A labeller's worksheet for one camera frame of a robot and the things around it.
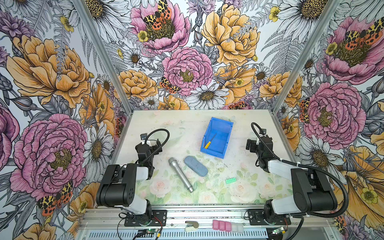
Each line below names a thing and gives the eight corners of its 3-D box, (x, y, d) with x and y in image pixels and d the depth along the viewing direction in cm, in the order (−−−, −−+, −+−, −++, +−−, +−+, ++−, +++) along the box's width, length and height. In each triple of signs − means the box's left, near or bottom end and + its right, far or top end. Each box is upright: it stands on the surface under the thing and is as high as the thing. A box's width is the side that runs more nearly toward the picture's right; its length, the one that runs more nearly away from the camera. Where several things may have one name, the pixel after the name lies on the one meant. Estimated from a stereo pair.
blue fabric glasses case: (183, 162, 96) (182, 160, 93) (189, 156, 99) (189, 153, 96) (202, 179, 89) (203, 176, 86) (209, 171, 92) (209, 168, 89)
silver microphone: (190, 193, 83) (190, 191, 80) (168, 162, 95) (167, 159, 93) (196, 189, 85) (196, 187, 82) (174, 158, 97) (173, 156, 94)
